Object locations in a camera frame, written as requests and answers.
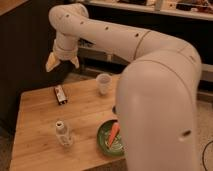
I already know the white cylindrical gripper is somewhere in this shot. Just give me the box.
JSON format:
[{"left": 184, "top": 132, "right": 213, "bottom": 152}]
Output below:
[{"left": 45, "top": 32, "right": 80, "bottom": 72}]

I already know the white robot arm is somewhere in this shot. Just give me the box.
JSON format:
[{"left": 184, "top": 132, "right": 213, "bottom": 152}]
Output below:
[{"left": 46, "top": 3, "right": 202, "bottom": 171}]

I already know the grey metal shelf beam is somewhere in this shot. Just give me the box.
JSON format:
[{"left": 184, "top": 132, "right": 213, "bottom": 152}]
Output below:
[{"left": 78, "top": 40, "right": 128, "bottom": 65}]

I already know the brown snack bar package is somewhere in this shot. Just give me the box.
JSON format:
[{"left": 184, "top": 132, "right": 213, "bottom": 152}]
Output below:
[{"left": 54, "top": 85, "right": 67, "bottom": 105}]

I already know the wooden table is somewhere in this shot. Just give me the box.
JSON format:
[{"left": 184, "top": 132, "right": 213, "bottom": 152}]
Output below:
[{"left": 9, "top": 75, "right": 127, "bottom": 171}]

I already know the clear plastic bottle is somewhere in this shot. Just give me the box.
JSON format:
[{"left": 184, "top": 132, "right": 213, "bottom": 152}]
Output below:
[{"left": 55, "top": 120, "right": 73, "bottom": 147}]

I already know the orange carrot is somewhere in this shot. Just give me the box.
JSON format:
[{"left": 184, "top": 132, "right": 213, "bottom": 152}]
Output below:
[{"left": 108, "top": 122, "right": 120, "bottom": 146}]

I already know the green round plate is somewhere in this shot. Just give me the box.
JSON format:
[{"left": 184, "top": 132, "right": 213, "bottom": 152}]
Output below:
[{"left": 97, "top": 120, "right": 124, "bottom": 157}]

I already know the upper wooden shelf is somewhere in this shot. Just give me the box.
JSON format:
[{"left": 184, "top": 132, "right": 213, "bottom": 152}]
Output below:
[{"left": 83, "top": 0, "right": 213, "bottom": 21}]

